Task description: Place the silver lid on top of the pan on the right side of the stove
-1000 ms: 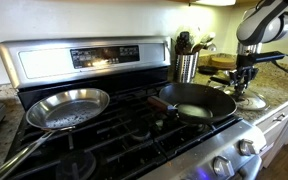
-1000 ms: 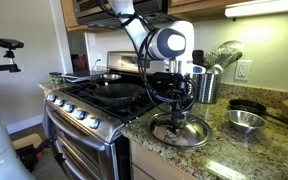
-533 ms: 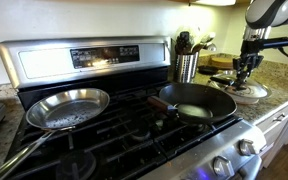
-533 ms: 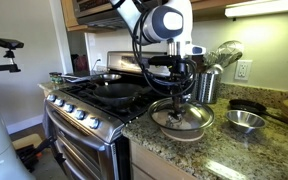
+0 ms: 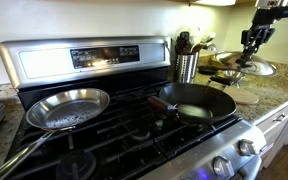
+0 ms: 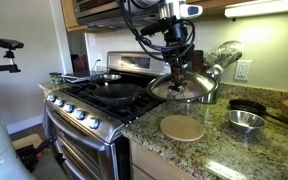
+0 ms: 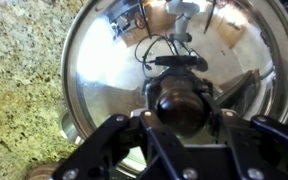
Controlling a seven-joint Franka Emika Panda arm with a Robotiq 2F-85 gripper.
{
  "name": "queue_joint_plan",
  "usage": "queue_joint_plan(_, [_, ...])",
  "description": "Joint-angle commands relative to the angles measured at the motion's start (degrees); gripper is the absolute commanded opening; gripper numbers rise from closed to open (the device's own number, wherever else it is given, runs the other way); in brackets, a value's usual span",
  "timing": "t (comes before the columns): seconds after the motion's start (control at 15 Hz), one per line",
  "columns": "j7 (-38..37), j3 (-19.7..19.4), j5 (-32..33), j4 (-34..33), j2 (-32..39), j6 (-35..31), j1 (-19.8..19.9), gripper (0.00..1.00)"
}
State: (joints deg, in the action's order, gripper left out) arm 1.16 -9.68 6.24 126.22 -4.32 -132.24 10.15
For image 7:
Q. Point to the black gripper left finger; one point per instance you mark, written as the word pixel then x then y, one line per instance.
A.
pixel 117 150

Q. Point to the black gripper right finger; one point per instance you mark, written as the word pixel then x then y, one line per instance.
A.
pixel 267 146

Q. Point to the silver lid with dark knob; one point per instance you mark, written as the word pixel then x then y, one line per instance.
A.
pixel 110 66

